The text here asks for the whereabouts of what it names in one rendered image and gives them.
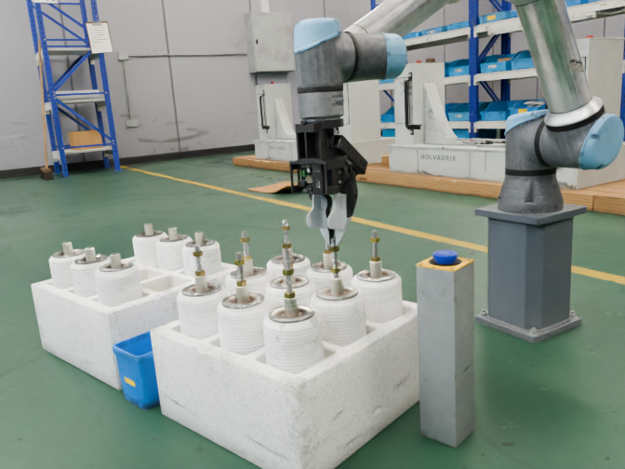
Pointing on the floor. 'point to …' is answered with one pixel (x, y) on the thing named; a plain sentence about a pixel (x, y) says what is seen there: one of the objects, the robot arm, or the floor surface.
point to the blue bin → (138, 370)
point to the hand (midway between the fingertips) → (335, 235)
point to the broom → (44, 125)
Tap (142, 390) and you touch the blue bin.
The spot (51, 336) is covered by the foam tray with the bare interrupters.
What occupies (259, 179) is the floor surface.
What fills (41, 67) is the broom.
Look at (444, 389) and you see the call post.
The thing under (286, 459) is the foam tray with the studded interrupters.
